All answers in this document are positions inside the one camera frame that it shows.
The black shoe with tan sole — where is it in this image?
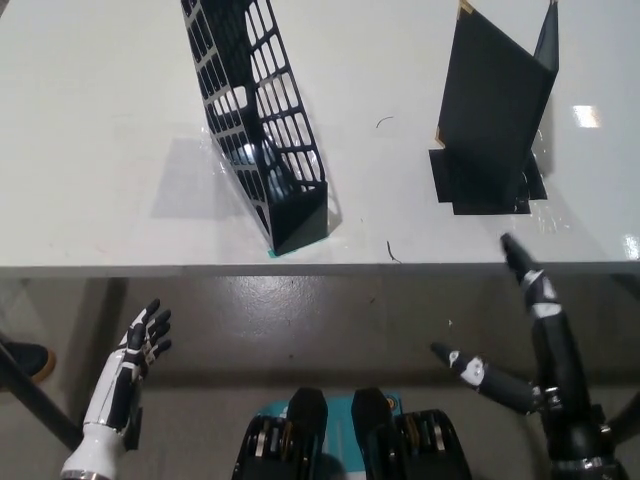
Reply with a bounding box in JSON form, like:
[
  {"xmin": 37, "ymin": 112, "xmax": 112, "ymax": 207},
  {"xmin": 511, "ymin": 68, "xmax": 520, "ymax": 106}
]
[{"xmin": 0, "ymin": 341, "xmax": 57, "ymax": 385}]

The black mesh file shelf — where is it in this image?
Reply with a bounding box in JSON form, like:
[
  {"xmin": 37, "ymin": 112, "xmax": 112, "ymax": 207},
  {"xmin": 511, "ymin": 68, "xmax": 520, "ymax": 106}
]
[{"xmin": 179, "ymin": 0, "xmax": 330, "ymax": 258}]

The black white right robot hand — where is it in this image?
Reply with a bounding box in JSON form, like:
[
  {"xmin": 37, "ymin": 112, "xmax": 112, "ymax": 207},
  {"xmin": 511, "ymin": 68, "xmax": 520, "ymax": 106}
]
[{"xmin": 430, "ymin": 232, "xmax": 607, "ymax": 441}]

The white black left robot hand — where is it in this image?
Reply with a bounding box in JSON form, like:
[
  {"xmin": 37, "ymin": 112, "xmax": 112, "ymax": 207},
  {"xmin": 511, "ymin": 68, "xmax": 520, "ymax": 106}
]
[{"xmin": 81, "ymin": 298, "xmax": 174, "ymax": 450}]

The black tape patch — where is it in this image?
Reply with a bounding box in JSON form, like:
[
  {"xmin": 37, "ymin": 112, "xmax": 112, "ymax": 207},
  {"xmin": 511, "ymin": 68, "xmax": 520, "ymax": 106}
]
[{"xmin": 428, "ymin": 147, "xmax": 549, "ymax": 218}]

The black table leg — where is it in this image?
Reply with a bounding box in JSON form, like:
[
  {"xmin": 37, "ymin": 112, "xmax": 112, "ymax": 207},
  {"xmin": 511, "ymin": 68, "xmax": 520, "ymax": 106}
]
[{"xmin": 0, "ymin": 343, "xmax": 84, "ymax": 451}]

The black notebook with gold corners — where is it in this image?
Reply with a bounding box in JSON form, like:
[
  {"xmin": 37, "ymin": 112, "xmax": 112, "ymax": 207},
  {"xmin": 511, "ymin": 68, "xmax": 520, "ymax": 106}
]
[{"xmin": 435, "ymin": 0, "xmax": 561, "ymax": 202}]

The teal tape piece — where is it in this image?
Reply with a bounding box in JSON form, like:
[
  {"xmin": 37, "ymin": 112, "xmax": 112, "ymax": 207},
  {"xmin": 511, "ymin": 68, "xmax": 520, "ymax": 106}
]
[{"xmin": 265, "ymin": 237, "xmax": 327, "ymax": 260}]

